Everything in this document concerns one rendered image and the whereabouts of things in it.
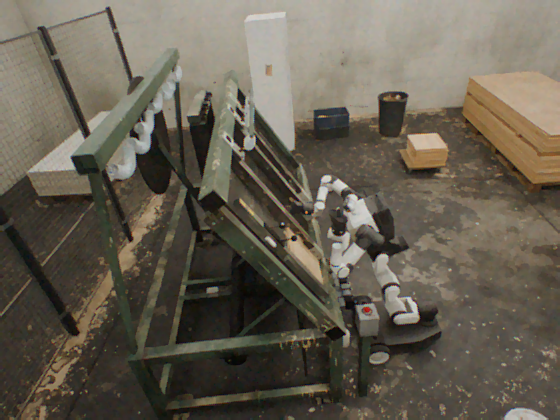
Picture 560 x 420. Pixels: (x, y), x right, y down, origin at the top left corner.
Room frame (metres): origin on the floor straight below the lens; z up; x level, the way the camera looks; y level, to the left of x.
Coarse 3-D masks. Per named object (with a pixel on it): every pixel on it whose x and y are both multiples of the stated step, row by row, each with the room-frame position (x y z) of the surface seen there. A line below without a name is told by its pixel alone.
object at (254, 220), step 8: (240, 208) 1.71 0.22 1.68; (248, 208) 1.74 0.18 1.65; (248, 216) 1.71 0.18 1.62; (256, 216) 1.75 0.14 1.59; (256, 224) 1.71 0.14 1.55; (264, 232) 1.71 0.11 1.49; (280, 248) 1.71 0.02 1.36; (296, 264) 1.71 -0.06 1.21; (304, 272) 1.71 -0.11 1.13; (312, 280) 1.71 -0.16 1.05; (320, 288) 1.71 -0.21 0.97
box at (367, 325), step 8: (368, 304) 1.57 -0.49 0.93; (360, 312) 1.52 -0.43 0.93; (368, 312) 1.51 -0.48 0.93; (376, 312) 1.51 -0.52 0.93; (360, 320) 1.47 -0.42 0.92; (368, 320) 1.47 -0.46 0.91; (376, 320) 1.47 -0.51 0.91; (360, 328) 1.47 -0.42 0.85; (368, 328) 1.47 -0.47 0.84; (376, 328) 1.47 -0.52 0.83; (360, 336) 1.47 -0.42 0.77
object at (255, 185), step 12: (240, 156) 2.06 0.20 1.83; (240, 168) 2.08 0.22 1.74; (252, 180) 2.08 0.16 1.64; (264, 192) 2.08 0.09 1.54; (276, 204) 2.08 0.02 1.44; (276, 216) 2.08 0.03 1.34; (288, 216) 2.08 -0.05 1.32; (300, 228) 2.11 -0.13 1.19; (312, 240) 2.12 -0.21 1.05; (312, 252) 2.08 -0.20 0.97
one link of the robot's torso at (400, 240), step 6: (402, 234) 2.04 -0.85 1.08; (390, 240) 1.98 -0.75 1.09; (396, 240) 1.99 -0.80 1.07; (402, 240) 1.99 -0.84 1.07; (384, 246) 1.95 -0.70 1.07; (390, 246) 1.95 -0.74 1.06; (396, 246) 1.95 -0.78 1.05; (402, 246) 1.96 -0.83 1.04; (408, 246) 1.96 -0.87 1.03; (372, 252) 1.95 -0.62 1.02; (390, 252) 1.96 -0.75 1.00; (396, 252) 1.96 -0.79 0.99; (372, 258) 1.97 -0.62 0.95
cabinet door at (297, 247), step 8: (288, 232) 2.01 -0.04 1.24; (288, 240) 1.92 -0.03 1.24; (296, 240) 2.02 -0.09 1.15; (288, 248) 1.85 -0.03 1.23; (296, 248) 1.92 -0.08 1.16; (304, 248) 2.03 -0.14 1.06; (296, 256) 1.83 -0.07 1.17; (304, 256) 1.93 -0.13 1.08; (312, 256) 2.04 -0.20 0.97; (304, 264) 1.82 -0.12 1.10; (312, 264) 1.94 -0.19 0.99; (312, 272) 1.83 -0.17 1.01; (320, 272) 1.94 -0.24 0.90; (320, 280) 1.83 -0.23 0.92
